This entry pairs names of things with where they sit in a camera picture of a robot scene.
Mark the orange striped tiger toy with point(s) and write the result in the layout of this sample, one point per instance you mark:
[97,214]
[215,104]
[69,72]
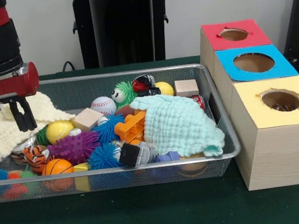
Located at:
[36,156]

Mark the wooden box with three holes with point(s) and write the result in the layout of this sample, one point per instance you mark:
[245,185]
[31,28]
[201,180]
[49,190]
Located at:
[283,149]

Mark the multicolour cartoon print cloth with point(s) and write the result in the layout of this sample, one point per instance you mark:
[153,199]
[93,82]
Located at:
[282,107]

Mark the small wooden cube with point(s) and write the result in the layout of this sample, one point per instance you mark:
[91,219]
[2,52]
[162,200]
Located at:
[186,88]

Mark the green spiky ball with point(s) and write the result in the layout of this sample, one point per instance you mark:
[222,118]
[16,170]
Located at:
[126,92]

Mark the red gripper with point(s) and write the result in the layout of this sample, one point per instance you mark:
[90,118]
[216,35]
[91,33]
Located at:
[6,86]

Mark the white toy baseball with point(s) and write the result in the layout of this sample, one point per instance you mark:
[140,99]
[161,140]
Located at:
[102,106]

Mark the orange plastic toy brick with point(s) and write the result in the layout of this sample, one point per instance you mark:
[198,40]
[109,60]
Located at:
[131,127]

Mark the mint green cloth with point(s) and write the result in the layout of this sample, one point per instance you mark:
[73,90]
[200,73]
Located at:
[182,123]

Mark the shallow clear mesh bin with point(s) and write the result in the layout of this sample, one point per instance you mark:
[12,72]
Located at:
[221,135]

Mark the orange toy basketball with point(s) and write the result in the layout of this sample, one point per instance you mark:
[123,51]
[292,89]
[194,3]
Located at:
[58,167]

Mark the yellow ball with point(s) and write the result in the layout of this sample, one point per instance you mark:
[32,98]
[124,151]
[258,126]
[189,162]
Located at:
[164,88]
[59,132]

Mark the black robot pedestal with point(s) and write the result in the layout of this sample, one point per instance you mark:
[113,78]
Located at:
[121,27]

